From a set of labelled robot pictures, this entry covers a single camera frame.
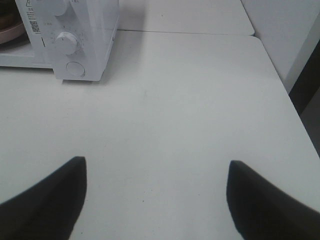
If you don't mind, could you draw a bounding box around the white microwave knob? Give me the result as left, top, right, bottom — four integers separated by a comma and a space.
47, 0, 70, 16
54, 31, 78, 55

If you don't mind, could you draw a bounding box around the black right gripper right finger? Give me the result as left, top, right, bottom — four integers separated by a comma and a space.
226, 160, 320, 240

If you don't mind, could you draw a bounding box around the round white door-release button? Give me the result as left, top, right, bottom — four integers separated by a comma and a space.
66, 61, 85, 77

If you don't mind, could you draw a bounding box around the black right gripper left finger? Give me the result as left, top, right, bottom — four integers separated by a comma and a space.
0, 156, 87, 240

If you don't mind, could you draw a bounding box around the pink round plate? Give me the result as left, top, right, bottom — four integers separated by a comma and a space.
0, 20, 26, 44

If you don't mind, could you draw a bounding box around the white microwave oven body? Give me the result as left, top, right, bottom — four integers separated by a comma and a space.
0, 0, 120, 81

